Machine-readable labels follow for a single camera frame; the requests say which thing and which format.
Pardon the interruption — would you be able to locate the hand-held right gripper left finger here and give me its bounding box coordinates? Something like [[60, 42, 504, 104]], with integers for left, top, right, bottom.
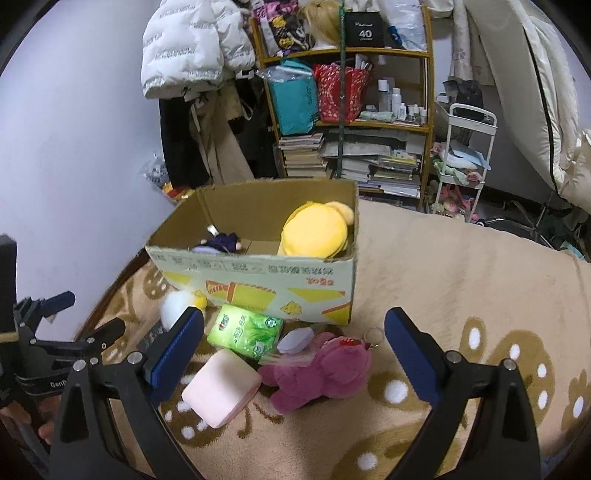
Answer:
[[48, 305, 205, 480]]

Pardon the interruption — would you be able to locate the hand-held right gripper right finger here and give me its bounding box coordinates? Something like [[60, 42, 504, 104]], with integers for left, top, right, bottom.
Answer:
[[384, 307, 542, 480]]

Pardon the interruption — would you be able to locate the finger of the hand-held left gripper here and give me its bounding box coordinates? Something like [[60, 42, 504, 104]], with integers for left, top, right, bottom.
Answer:
[[15, 291, 76, 326], [34, 318, 127, 364]]

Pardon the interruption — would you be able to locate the white plush duck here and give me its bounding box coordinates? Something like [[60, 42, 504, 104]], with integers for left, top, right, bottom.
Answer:
[[159, 290, 208, 329]]

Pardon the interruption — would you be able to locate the pink foam block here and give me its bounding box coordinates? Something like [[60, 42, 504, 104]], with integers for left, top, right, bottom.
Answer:
[[181, 348, 262, 428]]

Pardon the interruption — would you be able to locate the green tissue pack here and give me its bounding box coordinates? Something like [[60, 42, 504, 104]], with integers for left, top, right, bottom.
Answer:
[[206, 303, 284, 361]]

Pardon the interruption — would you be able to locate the pink plush toy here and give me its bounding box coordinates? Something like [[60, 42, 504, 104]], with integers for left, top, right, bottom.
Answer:
[[257, 327, 385, 414]]

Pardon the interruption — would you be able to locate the printed cardboard box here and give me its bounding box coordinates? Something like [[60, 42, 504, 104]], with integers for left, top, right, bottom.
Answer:
[[145, 178, 360, 326]]

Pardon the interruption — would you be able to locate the purple puff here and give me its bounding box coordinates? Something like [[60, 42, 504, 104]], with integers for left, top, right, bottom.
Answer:
[[261, 327, 317, 367]]

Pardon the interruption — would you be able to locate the yellow red soft toy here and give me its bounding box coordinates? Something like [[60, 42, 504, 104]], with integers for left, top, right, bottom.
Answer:
[[161, 182, 197, 204]]

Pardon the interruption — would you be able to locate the person's left hand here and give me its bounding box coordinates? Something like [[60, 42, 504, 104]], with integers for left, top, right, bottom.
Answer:
[[0, 399, 60, 448]]

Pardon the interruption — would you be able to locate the beige patterned blanket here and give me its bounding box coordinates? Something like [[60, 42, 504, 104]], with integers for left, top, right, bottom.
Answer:
[[76, 198, 591, 480]]

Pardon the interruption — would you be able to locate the small purple doll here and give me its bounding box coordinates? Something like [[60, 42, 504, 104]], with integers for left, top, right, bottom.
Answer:
[[191, 233, 245, 254]]

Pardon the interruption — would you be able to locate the yellow plush toy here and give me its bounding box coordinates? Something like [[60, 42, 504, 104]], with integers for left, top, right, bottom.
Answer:
[[277, 200, 355, 257]]

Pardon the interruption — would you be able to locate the printed clear plastic bag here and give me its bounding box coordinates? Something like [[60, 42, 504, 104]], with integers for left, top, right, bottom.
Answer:
[[141, 154, 169, 185]]

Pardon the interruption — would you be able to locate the black folding stand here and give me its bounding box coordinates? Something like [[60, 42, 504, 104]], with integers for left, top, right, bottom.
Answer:
[[475, 198, 568, 250]]

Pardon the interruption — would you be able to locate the pile of magazines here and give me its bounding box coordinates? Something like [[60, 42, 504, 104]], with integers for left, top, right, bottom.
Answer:
[[323, 129, 423, 199]]

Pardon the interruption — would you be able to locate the white trolley cart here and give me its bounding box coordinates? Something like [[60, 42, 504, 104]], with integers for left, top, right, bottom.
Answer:
[[427, 104, 498, 220]]

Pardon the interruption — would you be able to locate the black hanging garment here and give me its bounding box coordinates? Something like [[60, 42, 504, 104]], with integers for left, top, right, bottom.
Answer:
[[159, 95, 211, 188], [235, 69, 280, 178]]

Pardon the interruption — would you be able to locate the beige coat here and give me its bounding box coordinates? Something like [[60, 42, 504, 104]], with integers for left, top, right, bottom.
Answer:
[[191, 83, 257, 185]]

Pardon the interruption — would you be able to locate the stack of thick books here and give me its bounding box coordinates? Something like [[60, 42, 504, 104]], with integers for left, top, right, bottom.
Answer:
[[278, 133, 326, 178]]

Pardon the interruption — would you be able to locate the group of cosmetic bottles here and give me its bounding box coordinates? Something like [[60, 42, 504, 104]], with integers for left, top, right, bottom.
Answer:
[[376, 78, 428, 125]]

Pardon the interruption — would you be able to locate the wooden shelf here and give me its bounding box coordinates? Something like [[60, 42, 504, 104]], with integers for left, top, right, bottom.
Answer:
[[249, 4, 437, 213]]

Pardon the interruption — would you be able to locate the red patterned bag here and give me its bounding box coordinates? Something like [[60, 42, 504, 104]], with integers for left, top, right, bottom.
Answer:
[[313, 64, 372, 123]]

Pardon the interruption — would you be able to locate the green pole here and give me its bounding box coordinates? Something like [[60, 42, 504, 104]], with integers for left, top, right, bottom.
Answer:
[[336, 0, 348, 181]]

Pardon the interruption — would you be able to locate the teal bag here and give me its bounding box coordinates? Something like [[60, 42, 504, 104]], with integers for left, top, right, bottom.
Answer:
[[265, 60, 320, 136]]

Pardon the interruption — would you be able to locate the white quilted duvet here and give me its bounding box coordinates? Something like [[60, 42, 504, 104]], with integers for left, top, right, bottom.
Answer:
[[462, 0, 591, 213]]

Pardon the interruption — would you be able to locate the white puffer jacket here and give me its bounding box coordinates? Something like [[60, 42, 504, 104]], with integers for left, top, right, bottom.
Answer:
[[141, 0, 257, 100]]

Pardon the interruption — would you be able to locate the floral curtain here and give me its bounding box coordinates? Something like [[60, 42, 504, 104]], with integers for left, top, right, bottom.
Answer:
[[448, 0, 497, 86]]

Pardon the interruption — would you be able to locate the black box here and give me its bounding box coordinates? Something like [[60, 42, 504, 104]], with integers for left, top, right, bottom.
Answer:
[[344, 11, 386, 48]]

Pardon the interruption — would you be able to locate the white plastic bag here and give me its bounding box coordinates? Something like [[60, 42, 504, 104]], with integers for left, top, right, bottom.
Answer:
[[381, 0, 428, 51]]

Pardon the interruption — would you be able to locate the colourful patterned cloth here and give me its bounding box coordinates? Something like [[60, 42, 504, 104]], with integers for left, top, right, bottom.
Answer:
[[252, 0, 317, 58]]

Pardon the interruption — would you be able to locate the blonde wig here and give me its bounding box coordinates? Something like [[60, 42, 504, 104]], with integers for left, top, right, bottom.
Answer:
[[298, 0, 345, 49]]

